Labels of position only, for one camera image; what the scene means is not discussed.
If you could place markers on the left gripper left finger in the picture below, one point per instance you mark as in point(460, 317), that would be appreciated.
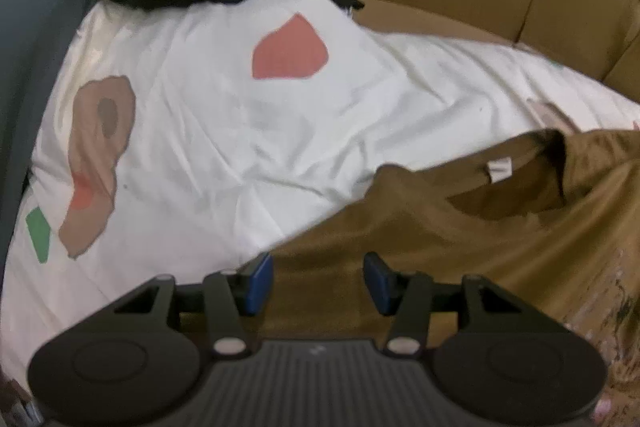
point(230, 296)

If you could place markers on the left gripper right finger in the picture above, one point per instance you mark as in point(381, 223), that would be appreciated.
point(405, 297)

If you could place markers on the dark grey pillow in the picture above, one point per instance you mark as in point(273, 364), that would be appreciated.
point(35, 36)

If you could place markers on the cream bear print blanket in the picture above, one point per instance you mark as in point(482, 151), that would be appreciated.
point(185, 141)

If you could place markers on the brown t-shirt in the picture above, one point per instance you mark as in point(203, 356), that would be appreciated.
point(553, 218)

